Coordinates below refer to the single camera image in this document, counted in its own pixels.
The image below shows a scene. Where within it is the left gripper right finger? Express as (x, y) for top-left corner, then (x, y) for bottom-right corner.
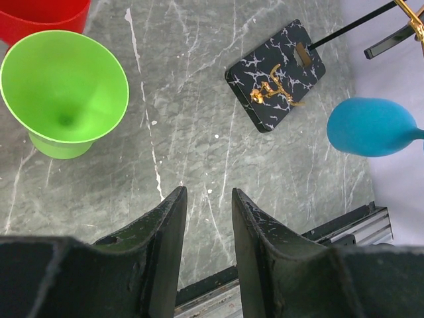
(232, 188), (423, 317)

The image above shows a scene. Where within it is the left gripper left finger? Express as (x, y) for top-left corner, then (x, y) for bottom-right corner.
(1, 186), (187, 317)

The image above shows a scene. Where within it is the green wine glass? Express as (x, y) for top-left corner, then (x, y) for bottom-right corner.
(1, 30), (129, 160)

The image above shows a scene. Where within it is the red wine glass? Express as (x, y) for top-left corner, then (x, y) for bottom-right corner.
(1, 0), (91, 46)

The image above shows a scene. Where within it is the blue wine glass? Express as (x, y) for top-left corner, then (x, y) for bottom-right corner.
(327, 97), (423, 157)

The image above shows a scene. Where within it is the aluminium mounting frame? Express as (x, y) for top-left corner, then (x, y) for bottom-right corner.
(175, 201), (392, 317)

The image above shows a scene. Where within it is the gold wire glass rack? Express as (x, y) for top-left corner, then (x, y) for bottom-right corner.
(225, 1), (423, 133)

